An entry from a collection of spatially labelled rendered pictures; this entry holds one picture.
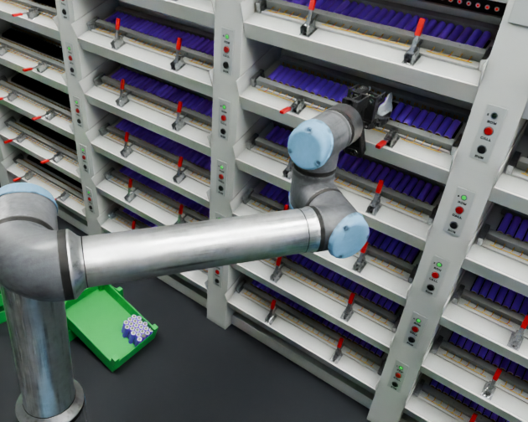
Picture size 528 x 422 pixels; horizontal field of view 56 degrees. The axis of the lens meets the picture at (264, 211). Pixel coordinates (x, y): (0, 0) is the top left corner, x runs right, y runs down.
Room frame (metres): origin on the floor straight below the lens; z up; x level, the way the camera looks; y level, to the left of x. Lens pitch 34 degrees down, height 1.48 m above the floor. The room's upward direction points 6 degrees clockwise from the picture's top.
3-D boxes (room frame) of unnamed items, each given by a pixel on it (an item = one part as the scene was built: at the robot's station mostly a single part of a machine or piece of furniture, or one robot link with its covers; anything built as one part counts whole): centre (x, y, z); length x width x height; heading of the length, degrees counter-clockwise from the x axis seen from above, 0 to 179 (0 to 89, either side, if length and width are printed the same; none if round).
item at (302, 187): (0.92, -0.10, 0.92); 0.12 x 0.09 x 0.12; 23
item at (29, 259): (0.69, 0.12, 0.92); 0.68 x 0.12 x 0.12; 113
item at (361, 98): (1.07, -0.19, 1.04); 0.12 x 0.08 x 0.09; 148
